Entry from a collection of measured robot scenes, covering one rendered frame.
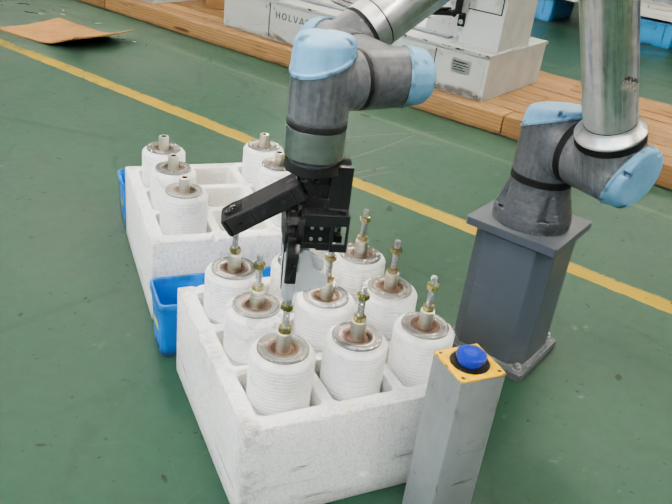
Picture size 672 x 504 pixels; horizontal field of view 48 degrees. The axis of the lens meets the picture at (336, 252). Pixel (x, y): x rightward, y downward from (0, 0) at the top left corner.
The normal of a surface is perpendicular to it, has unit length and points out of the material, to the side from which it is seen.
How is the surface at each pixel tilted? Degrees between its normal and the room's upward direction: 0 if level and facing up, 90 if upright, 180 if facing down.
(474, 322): 90
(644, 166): 97
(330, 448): 90
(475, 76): 90
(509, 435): 0
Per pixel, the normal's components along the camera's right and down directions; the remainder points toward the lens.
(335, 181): 0.12, 0.48
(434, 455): -0.91, 0.10
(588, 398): 0.11, -0.88
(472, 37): -0.61, 0.31
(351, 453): 0.40, 0.47
